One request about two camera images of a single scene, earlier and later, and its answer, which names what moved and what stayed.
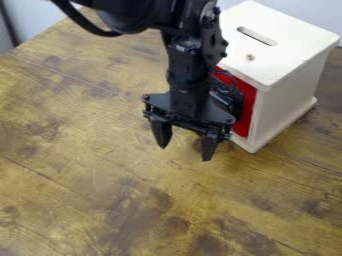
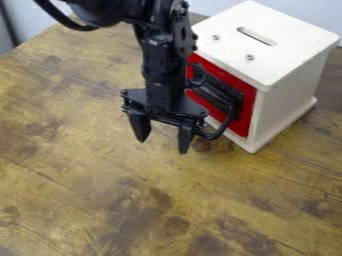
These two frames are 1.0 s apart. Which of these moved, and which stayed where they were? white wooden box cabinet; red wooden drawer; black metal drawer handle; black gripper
Moved: black gripper; black metal drawer handle
Stayed: white wooden box cabinet; red wooden drawer
